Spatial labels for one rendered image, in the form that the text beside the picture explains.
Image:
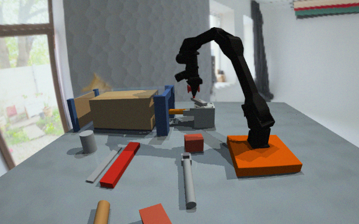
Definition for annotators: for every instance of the grey flat bar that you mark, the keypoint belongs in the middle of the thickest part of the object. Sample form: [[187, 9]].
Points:
[[96, 173]]

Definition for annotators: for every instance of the blue rectangular frame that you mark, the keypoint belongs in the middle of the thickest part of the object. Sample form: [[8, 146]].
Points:
[[167, 94]]

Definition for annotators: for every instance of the black-headed mallet with wooden handle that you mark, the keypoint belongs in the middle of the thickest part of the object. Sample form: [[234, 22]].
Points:
[[102, 212]]

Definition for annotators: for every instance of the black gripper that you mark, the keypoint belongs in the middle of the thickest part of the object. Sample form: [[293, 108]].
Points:
[[194, 79]]

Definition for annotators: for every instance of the red rectangular bar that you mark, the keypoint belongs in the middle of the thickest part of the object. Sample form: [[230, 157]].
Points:
[[115, 172]]

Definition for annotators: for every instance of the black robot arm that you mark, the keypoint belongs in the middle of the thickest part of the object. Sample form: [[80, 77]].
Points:
[[255, 108]]

